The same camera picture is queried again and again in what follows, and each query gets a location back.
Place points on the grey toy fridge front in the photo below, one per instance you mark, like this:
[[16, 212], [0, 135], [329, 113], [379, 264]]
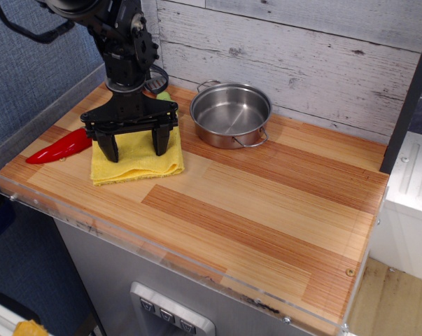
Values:
[[108, 270]]

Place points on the silver dispenser button panel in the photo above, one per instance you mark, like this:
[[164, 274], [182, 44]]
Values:
[[160, 315]]

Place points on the dark grey right post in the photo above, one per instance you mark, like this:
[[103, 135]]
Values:
[[404, 120]]

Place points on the red toy pepper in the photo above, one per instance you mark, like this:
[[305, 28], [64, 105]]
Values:
[[74, 142]]

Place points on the clear acrylic table guard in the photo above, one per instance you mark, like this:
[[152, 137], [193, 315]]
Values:
[[286, 224]]

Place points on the yellow object bottom left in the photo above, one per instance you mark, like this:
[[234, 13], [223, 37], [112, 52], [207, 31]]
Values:
[[29, 328]]

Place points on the green handled toy spatula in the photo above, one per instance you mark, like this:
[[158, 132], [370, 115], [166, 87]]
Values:
[[158, 86]]

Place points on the small steel pot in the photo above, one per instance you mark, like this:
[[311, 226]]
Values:
[[230, 115]]

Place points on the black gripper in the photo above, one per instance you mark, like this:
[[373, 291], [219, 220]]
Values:
[[128, 113]]

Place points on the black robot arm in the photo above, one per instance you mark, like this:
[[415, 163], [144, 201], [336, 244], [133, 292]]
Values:
[[128, 51]]

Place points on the yellow cloth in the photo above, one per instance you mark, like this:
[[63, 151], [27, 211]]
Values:
[[137, 159]]

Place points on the white side cabinet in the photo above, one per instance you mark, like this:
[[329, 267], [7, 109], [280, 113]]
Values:
[[397, 239]]

